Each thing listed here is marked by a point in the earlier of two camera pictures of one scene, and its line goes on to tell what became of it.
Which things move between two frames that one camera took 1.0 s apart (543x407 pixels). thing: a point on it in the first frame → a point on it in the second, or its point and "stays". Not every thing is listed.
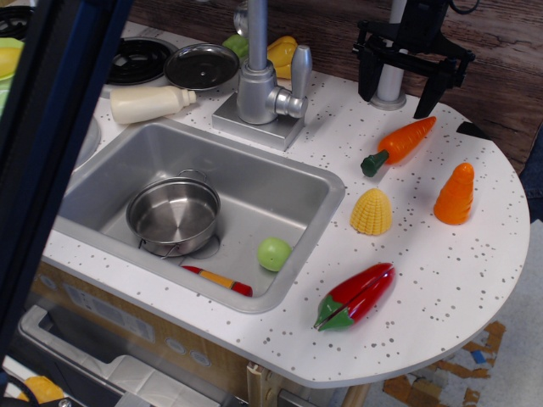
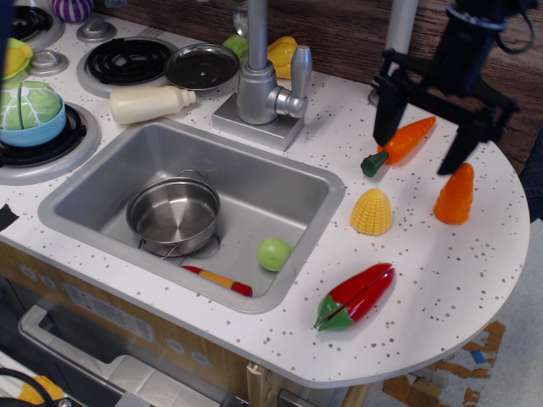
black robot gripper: x=418 y=43 → x=452 y=86
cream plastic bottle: x=131 y=103 stays
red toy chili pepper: x=355 y=298 stays
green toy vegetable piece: x=238 y=43 stays
